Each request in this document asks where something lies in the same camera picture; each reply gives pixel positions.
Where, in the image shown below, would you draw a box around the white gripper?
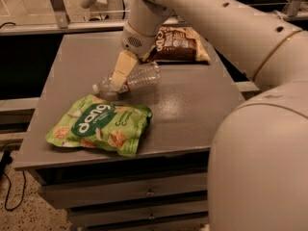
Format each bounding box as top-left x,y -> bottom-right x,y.
110,21 -> 158,90

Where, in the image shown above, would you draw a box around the clear plastic water bottle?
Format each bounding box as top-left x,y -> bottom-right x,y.
92,62 -> 161,95

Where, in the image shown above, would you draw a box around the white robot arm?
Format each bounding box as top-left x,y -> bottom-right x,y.
124,0 -> 308,231

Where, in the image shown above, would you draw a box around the brown yellow snack bag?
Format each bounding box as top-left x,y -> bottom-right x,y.
142,26 -> 210,62

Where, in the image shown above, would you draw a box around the green dang snack bag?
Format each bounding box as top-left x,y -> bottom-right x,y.
45,94 -> 152,157

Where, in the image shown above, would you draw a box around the grey drawer cabinet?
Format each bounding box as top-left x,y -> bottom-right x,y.
14,32 -> 244,231

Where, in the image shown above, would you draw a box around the grey metal railing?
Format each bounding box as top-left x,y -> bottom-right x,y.
0,0 -> 308,37

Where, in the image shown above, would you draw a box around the black floor cable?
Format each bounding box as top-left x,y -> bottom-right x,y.
0,141 -> 27,212

